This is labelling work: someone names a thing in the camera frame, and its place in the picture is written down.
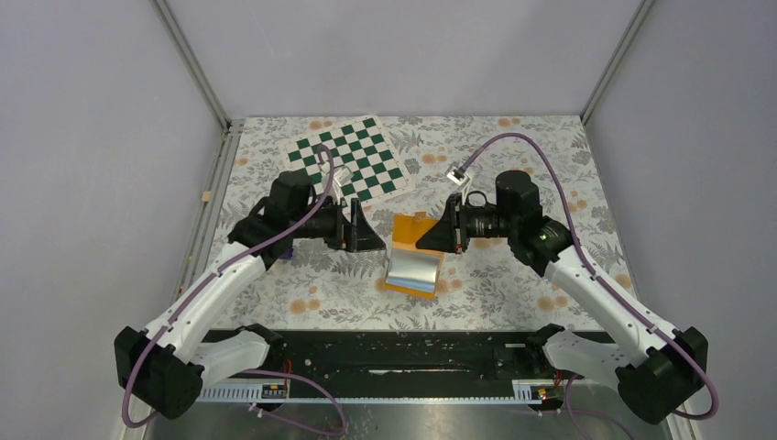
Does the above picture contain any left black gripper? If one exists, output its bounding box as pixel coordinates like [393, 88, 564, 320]
[291, 197, 386, 253]

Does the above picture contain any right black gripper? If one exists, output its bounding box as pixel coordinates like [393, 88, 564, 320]
[417, 192, 518, 254]

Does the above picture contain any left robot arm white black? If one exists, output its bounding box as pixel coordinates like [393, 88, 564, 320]
[114, 171, 386, 427]

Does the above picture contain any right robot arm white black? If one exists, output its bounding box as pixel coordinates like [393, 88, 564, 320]
[416, 170, 708, 424]

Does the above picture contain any floral tablecloth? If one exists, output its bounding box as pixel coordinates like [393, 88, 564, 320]
[211, 115, 632, 330]

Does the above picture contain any green white chessboard mat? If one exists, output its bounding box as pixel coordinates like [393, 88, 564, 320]
[279, 115, 415, 207]

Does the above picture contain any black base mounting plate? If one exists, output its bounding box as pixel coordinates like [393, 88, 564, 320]
[225, 330, 585, 401]

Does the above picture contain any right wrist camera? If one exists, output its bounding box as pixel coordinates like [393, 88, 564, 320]
[445, 167, 472, 188]

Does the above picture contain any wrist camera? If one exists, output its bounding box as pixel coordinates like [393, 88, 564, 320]
[445, 167, 472, 188]
[333, 166, 353, 187]

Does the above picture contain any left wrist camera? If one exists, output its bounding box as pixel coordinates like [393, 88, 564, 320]
[333, 166, 353, 187]

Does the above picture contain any slotted white cable duct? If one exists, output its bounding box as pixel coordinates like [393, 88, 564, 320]
[196, 380, 548, 405]

